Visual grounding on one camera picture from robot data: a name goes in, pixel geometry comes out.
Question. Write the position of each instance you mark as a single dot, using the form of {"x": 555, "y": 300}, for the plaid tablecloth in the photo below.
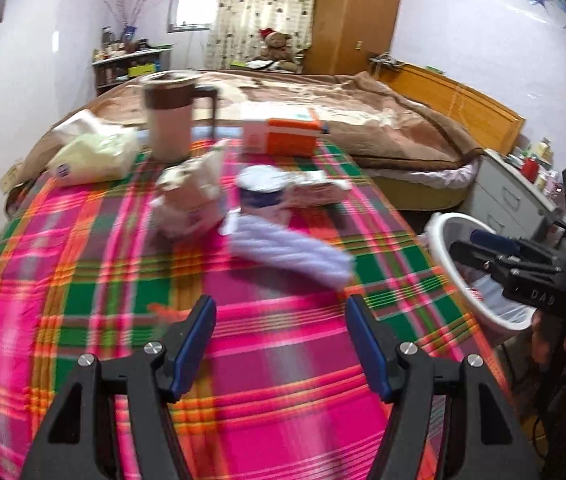
{"x": 113, "y": 285}

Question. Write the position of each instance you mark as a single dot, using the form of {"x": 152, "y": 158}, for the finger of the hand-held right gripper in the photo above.
{"x": 493, "y": 242}
{"x": 478, "y": 260}

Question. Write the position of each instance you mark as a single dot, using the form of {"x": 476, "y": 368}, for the white round trash bin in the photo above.
{"x": 455, "y": 270}

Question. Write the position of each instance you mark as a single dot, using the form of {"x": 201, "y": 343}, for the white nightstand with drawers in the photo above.
{"x": 505, "y": 195}

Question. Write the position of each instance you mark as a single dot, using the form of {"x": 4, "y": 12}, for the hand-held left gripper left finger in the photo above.
{"x": 193, "y": 345}

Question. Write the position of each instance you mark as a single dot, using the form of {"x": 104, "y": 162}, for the person's right hand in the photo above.
{"x": 545, "y": 342}

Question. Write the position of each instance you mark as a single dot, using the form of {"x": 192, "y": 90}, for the pale yellow tissue pack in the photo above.
{"x": 93, "y": 157}

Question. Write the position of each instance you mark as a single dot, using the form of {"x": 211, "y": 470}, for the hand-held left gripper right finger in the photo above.
{"x": 368, "y": 345}

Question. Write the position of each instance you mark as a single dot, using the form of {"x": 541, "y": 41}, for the blue dolphin wall sticker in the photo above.
{"x": 558, "y": 7}

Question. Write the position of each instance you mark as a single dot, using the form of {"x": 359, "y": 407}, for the wooden bed headboard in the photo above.
{"x": 458, "y": 97}

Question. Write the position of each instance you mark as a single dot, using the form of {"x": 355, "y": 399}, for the dried branches bunch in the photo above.
{"x": 128, "y": 15}

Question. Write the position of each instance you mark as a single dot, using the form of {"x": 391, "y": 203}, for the orange and white box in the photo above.
{"x": 283, "y": 132}

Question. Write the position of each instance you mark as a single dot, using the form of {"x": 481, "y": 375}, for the cluttered side table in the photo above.
{"x": 128, "y": 67}

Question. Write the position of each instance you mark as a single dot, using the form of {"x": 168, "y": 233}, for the brown and white lidded mug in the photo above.
{"x": 170, "y": 115}

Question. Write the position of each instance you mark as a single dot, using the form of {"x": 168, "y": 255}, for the wooden wardrobe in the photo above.
{"x": 358, "y": 15}

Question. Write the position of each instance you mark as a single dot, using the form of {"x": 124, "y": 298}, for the red jar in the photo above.
{"x": 529, "y": 167}

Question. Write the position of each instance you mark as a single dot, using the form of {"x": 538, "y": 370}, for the small window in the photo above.
{"x": 192, "y": 10}

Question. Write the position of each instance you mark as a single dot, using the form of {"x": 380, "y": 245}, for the brown paw print blanket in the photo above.
{"x": 363, "y": 110}

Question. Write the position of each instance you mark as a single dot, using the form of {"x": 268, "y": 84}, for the patterned curtain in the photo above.
{"x": 263, "y": 5}

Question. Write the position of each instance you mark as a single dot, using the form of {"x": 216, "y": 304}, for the teddy bear with red hat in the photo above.
{"x": 275, "y": 50}

